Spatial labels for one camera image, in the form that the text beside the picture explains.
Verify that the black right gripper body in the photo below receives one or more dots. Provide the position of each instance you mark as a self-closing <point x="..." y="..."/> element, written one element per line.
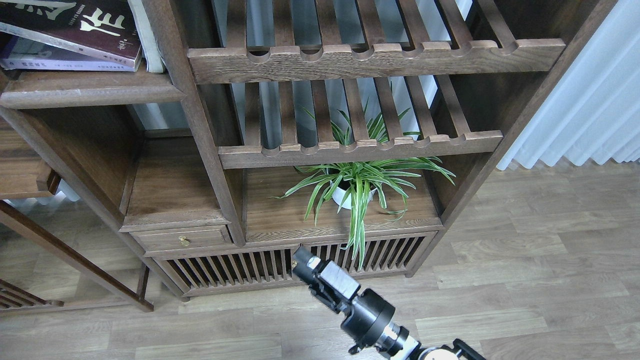
<point x="368" y="316"/>

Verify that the white plant pot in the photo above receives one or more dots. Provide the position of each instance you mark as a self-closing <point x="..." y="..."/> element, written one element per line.
<point x="353" y="194"/>

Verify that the wooden side furniture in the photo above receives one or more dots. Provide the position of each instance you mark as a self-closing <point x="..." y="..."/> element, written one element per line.
<point x="26" y="175"/>

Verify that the brass drawer knob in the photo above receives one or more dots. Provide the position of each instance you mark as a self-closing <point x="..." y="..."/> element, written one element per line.
<point x="184" y="241"/>

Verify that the dark wooden bookshelf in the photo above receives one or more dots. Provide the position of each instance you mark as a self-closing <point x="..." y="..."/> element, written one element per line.
<point x="253" y="90"/>

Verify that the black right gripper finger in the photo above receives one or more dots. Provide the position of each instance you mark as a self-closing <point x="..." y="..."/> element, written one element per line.
<point x="327" y="280"/>

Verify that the white curtain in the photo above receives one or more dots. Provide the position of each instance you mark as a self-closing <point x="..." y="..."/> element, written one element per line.
<point x="593" y="114"/>

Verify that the green spider plant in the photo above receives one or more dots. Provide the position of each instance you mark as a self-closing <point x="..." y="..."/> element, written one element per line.
<point x="391" y="173"/>

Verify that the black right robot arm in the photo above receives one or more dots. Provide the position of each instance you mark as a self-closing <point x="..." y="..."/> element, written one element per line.
<point x="408" y="348"/>

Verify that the white upright books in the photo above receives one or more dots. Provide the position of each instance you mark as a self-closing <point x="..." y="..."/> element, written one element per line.
<point x="150" y="49"/>

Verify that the maroon book with white characters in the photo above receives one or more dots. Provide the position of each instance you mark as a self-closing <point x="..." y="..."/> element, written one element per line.
<point x="103" y="29"/>

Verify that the pale lavender book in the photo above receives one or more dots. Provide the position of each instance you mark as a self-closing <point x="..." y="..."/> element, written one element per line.
<point x="22" y="53"/>

